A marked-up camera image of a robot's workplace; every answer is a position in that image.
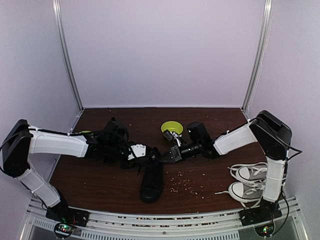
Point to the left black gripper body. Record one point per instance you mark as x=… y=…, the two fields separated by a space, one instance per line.
x=113 y=150

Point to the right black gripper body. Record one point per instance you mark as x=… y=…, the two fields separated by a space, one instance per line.
x=181 y=156

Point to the black sneaker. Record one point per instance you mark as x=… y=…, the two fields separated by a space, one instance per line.
x=116 y=131
x=152 y=183

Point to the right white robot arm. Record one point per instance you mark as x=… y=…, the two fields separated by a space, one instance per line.
x=274 y=138

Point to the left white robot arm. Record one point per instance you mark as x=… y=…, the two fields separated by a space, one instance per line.
x=111 y=143

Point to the green bowl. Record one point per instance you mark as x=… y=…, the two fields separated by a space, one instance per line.
x=173 y=127

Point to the grey sneaker rear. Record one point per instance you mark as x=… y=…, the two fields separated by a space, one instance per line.
x=249 y=173

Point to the grey sneaker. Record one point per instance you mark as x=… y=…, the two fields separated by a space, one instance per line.
x=249 y=173
x=251 y=193

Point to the grey sneaker front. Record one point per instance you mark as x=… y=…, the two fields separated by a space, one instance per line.
x=251 y=193

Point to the aluminium front rail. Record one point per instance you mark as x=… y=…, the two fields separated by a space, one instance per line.
x=219 y=225

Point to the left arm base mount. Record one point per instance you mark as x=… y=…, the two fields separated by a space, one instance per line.
x=69 y=221

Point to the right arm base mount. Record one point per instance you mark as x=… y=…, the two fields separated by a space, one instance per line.
x=261 y=218

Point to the left aluminium frame post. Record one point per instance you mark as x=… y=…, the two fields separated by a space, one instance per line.
x=65 y=53

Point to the aluminium frame post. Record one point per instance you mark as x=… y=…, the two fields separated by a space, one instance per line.
x=65 y=53
x=261 y=48

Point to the right aluminium frame post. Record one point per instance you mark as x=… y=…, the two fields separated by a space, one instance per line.
x=261 y=48

